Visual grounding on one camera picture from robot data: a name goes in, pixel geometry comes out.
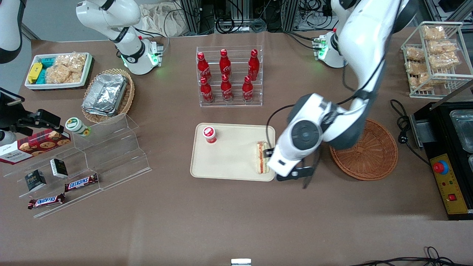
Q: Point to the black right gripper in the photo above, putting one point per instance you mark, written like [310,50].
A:
[11,114]

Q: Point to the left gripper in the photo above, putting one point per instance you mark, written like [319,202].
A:
[268,152]

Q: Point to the sandwich with red filling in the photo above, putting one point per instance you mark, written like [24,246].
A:
[261,159]

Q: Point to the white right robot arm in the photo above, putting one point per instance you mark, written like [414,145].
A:
[111,18]

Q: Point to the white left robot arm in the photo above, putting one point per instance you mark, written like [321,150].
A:
[366,29]

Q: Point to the beige plastic tray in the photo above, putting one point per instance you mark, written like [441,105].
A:
[232,159]

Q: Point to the light wicker basket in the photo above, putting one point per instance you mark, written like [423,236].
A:
[127,98]

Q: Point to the brown wicker basket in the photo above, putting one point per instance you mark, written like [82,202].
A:
[373,159]

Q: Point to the red tartan cookie box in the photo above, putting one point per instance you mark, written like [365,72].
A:
[33,146]

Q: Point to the green white yogurt bottle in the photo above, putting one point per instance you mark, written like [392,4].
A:
[77,125]

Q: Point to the teal snack packet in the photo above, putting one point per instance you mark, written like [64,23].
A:
[42,77]
[47,62]

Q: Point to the yellow snack packet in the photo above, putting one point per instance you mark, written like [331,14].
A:
[34,72]

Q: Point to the clear bag of crackers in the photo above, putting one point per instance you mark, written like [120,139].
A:
[72,60]
[63,75]

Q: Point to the small black carton box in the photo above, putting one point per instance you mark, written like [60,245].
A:
[59,168]
[35,181]

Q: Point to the white plastic bin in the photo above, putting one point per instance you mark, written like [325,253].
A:
[87,70]

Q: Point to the silver foil container stack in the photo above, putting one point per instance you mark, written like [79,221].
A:
[105,94]

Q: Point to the clear acrylic bottle rack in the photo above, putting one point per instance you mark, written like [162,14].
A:
[236,105]

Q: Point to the Snickers chocolate bar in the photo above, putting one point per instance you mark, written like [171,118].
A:
[81,182]
[46,201]

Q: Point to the clear acrylic stepped stand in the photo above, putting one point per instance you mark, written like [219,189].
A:
[111,155]

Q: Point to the red white lidded cup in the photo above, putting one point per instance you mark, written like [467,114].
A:
[209,133]

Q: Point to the red cola bottle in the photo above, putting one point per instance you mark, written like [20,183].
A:
[247,90]
[225,64]
[206,92]
[226,90]
[203,66]
[253,66]

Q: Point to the small white block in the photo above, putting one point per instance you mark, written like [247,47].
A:
[241,262]

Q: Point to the beige cloth bag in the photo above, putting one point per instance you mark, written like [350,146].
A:
[159,20]

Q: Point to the black machine yellow panel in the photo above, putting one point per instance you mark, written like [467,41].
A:
[436,136]

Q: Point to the bagged fried snack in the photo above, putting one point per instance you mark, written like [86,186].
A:
[442,47]
[417,68]
[433,32]
[443,61]
[415,54]
[420,82]

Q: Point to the grey metal bar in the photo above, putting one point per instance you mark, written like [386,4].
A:
[452,94]

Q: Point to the aluminium frame post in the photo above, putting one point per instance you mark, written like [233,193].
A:
[192,14]
[290,14]

